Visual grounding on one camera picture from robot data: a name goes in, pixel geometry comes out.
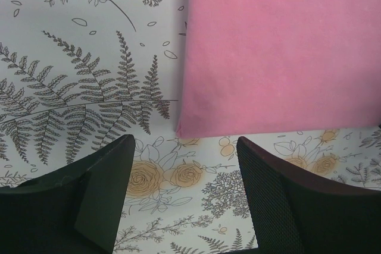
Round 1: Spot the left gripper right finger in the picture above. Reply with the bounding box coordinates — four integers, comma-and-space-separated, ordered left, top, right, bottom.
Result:
236, 137, 380, 253

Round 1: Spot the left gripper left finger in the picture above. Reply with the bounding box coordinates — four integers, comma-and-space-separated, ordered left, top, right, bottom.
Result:
1, 134, 135, 253

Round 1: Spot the pink t shirt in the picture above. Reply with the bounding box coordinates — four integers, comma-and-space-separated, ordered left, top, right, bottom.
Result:
176, 0, 380, 138

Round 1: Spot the floral patterned table mat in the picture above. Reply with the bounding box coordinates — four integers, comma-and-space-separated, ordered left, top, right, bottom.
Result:
1, 0, 380, 253

